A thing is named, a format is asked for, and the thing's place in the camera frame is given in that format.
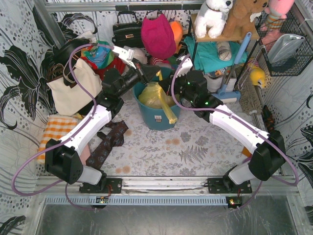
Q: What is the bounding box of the yellow trash bag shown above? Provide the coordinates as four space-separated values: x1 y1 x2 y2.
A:
138 81 178 124

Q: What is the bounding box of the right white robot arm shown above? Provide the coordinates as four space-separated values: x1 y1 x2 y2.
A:
159 70 286 192

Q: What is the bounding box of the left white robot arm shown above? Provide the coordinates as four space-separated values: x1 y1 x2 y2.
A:
45 61 161 192

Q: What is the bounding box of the cream tote bag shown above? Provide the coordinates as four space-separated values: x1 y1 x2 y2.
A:
47 59 102 116

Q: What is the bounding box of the pink white plush doll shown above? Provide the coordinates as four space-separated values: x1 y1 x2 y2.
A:
149 56 173 69

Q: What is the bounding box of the white fluffy plush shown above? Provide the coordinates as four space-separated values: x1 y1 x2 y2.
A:
123 46 148 64

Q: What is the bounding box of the red cloth in basket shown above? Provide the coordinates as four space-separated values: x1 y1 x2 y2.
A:
93 57 126 80

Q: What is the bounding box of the white storage box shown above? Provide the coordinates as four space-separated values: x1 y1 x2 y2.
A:
203 71 237 93

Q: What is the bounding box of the magenta knit hat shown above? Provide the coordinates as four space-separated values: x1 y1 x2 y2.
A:
141 14 176 60

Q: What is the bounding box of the colourful striped cloth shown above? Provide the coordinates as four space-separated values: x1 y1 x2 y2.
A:
81 46 114 70

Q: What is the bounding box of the teal folded cloth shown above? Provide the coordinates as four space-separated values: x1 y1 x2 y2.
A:
193 42 240 73

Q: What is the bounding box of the black leather handbag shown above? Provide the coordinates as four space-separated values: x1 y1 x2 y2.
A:
112 11 144 48

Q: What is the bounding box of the orange plush toy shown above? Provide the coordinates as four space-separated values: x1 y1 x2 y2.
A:
170 21 183 52

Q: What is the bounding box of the grey patterned pouch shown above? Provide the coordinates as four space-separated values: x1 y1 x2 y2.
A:
216 41 232 61

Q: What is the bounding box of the dark patterned necktie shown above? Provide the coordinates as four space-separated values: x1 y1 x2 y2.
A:
86 121 129 170

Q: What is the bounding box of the beige chenille duster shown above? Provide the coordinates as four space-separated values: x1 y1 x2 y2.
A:
237 70 262 115

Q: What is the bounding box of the yellow plush duck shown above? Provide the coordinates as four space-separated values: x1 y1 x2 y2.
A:
248 60 266 89

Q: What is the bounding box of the white plush dog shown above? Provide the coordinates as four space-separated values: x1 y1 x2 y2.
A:
195 0 233 39

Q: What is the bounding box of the black round hat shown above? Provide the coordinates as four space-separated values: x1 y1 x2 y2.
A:
53 38 89 65

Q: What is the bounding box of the brown teddy bear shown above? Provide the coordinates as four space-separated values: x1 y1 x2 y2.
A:
222 0 268 38

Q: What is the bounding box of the wooden shelf rack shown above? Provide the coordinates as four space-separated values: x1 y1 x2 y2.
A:
184 13 261 91

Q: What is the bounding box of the pink cloth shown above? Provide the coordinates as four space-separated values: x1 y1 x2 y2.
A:
80 144 91 165

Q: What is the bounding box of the purple orange sock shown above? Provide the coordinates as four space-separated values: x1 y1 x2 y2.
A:
242 147 252 163

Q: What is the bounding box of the orange checked towel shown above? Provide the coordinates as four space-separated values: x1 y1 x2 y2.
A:
38 115 78 152

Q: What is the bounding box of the silver foil pouch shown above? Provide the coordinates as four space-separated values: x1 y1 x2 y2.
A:
268 34 305 64

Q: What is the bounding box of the pink plush toy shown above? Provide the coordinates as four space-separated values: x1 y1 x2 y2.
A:
260 0 294 31

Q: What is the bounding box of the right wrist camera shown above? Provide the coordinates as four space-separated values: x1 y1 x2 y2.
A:
174 54 193 77

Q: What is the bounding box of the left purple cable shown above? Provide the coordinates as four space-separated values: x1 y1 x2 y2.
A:
11 43 115 211

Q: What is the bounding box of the black wire basket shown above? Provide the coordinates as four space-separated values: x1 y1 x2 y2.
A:
255 12 313 76

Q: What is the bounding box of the metal base rail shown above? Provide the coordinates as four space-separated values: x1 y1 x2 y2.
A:
41 176 299 207

